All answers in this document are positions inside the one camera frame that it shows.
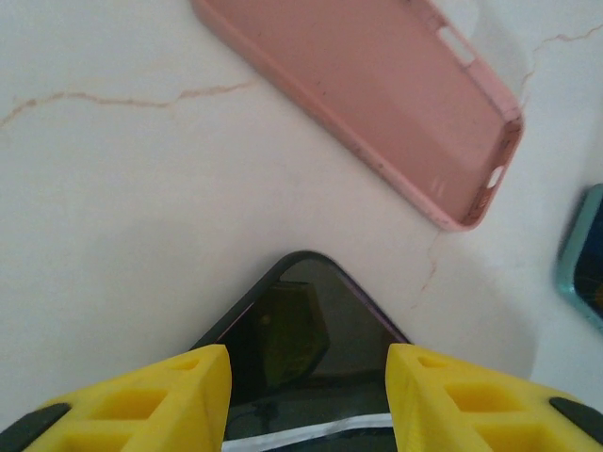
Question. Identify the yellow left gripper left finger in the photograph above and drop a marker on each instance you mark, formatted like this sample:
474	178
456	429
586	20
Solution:
141	405

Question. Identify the pink phone case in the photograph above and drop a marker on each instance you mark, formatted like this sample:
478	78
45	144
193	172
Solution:
377	94

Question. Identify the teal smartphone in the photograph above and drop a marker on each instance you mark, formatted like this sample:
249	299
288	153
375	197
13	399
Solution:
584	263

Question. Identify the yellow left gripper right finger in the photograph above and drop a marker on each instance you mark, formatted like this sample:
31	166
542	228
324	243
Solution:
471	409

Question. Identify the purple smartphone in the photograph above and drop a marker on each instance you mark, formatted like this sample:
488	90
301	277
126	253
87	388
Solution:
301	329

